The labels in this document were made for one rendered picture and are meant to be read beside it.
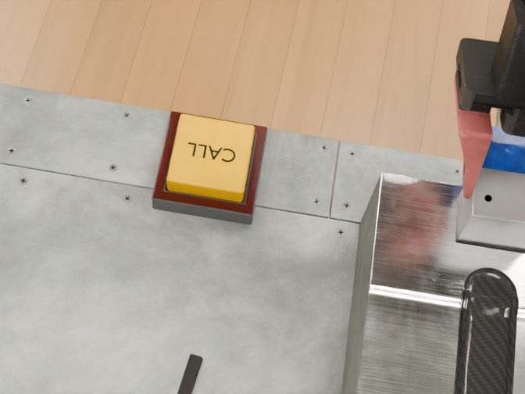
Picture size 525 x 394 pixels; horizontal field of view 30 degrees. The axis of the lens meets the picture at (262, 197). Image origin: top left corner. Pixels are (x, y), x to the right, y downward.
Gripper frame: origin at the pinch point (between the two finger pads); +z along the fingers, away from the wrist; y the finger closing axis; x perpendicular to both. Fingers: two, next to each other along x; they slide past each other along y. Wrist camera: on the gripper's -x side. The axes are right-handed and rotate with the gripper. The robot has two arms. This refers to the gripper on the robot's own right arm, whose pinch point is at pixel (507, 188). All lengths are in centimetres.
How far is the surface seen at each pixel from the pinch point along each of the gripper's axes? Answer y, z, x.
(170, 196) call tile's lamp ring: -23.5, 8.7, 4.7
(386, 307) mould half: -7.0, 7.0, -5.7
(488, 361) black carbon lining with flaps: 0.3, 8.9, -7.6
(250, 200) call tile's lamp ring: -17.4, 8.6, 5.4
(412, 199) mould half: -5.8, 3.2, 1.5
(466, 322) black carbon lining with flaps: -1.5, 7.4, -5.7
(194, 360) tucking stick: -19.7, 15.5, -5.4
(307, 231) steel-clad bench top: -12.6, 11.0, 5.5
